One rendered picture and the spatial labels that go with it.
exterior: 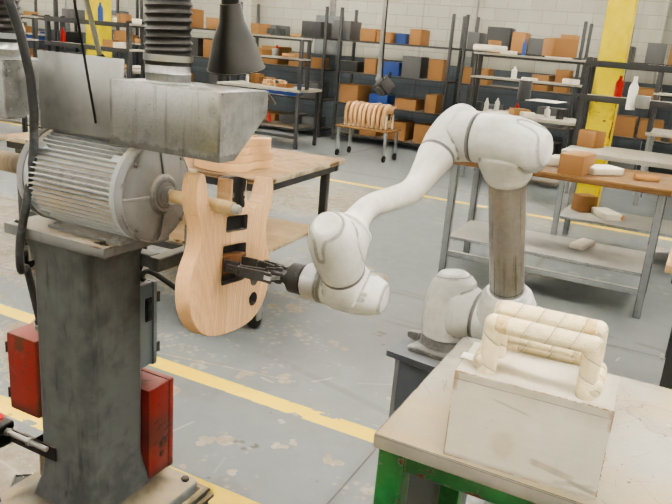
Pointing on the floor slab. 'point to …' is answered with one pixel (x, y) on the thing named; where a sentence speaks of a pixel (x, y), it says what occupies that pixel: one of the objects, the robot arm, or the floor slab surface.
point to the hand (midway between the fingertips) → (235, 263)
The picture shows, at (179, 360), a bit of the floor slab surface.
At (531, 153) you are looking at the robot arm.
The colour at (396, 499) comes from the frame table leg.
